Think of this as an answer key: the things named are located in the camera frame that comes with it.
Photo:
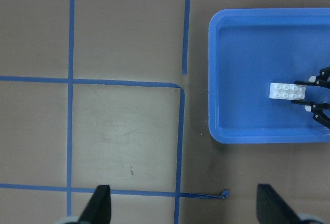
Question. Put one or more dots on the white block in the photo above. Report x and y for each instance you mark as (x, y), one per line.
(279, 91)
(297, 92)

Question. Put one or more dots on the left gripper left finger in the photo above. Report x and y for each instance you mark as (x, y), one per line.
(97, 210)

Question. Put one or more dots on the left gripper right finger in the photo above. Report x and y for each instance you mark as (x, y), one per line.
(271, 208)

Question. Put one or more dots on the blue plastic tray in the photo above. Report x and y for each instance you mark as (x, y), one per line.
(248, 49)

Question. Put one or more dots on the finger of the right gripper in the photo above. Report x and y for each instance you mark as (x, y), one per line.
(320, 80)
(317, 109)

